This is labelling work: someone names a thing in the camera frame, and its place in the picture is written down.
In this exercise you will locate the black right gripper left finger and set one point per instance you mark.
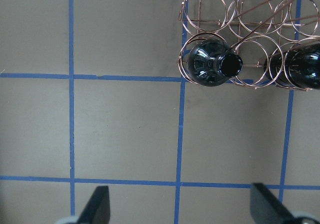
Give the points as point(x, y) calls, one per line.
point(97, 209)

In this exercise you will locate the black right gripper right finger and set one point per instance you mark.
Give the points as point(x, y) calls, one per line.
point(265, 208)

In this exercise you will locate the dark bottle at basket corner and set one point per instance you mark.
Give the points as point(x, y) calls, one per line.
point(212, 63)

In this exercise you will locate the dark bottle under basket handle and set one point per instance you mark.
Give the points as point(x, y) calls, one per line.
point(298, 67)

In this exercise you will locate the copper wire wine basket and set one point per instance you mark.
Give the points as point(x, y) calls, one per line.
point(253, 29)

